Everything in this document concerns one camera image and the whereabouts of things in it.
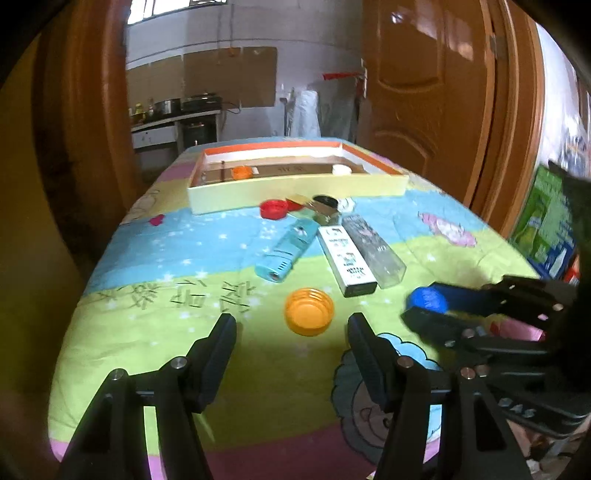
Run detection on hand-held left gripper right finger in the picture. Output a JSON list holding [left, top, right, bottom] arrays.
[[346, 312, 534, 480]]

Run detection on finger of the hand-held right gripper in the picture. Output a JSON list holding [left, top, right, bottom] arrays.
[[431, 282, 509, 315], [401, 308, 550, 355]]

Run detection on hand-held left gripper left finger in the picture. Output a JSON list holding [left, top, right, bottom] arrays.
[[55, 313, 238, 480]]

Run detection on blue bottle cap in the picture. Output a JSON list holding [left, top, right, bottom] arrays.
[[406, 286, 448, 317]]

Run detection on large orange ribbed cap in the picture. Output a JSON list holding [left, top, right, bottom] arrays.
[[284, 287, 334, 336]]

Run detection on white rectangular box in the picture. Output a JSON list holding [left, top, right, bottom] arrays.
[[318, 224, 377, 297]]

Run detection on gold lipstick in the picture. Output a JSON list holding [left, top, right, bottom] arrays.
[[285, 194, 342, 227]]

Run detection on shallow cardboard box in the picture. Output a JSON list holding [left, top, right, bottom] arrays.
[[187, 141, 409, 215]]

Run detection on cartoon printed blanket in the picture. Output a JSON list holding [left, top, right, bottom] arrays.
[[48, 137, 541, 472]]

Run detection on green printed bag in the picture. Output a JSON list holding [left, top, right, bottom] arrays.
[[510, 164, 578, 278]]

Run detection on red bottle cap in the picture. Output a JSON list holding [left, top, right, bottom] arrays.
[[259, 198, 288, 220]]

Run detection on black air fryer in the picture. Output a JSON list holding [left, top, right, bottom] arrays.
[[182, 122, 217, 146]]

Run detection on brown wooden door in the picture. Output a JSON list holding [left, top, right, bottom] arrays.
[[360, 0, 497, 204]]

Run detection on clear plastic sheet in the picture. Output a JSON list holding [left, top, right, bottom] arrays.
[[318, 78, 361, 139]]

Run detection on kitchen counter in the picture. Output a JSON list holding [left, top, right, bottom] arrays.
[[130, 108, 220, 153]]

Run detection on white plastic roll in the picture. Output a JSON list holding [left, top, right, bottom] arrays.
[[295, 88, 319, 137]]

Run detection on black gas stove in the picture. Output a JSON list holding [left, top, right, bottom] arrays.
[[182, 93, 222, 112]]

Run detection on wooden door frame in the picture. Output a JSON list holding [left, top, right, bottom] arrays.
[[466, 0, 546, 241]]

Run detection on cardboard wall panels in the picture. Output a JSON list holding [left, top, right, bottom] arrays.
[[127, 46, 278, 109]]

